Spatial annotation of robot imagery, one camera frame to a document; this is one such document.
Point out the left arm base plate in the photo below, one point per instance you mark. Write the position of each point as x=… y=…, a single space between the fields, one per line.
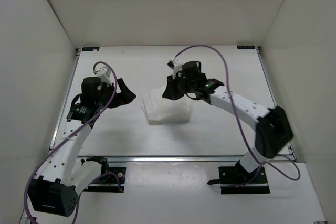
x=112 y=177

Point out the blue corner label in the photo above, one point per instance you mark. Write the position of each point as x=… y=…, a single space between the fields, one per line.
x=90 y=49
x=245 y=47

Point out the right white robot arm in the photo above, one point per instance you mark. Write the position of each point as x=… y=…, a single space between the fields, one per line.
x=271 y=125

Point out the left blue corner label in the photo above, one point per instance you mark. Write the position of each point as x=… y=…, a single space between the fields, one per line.
x=90 y=49

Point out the white pleated skirt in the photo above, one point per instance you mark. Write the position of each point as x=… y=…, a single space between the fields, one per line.
x=159 y=110

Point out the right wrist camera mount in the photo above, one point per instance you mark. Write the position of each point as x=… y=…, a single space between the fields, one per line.
x=176 y=66

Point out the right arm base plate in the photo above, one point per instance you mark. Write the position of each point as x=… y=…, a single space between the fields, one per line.
x=234 y=181

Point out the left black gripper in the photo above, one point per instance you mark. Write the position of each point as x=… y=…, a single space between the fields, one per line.
x=125 y=95

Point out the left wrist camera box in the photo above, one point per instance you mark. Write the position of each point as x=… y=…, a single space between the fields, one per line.
x=104 y=73

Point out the right blue corner label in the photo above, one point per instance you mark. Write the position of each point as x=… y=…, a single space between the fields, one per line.
x=245 y=47

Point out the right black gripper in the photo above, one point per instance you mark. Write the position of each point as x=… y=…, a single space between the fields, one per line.
x=171 y=92

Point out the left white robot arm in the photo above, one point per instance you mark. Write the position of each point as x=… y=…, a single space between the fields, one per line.
x=55 y=187

